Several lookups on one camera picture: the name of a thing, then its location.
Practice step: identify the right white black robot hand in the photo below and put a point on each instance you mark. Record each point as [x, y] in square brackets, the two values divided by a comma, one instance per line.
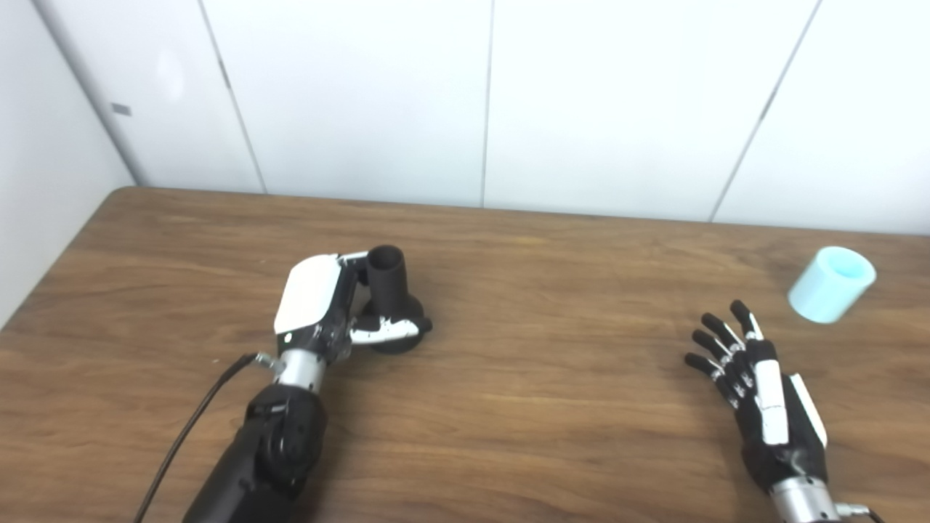
[774, 414]

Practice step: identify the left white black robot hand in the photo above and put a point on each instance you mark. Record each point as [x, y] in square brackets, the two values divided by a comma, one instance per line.
[309, 298]

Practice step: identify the black nozzle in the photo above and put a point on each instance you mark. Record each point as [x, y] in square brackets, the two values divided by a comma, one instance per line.
[389, 290]

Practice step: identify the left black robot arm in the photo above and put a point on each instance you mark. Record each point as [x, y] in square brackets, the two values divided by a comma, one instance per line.
[269, 450]

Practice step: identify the small grey wall tag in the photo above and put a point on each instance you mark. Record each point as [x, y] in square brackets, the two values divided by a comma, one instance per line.
[121, 110]

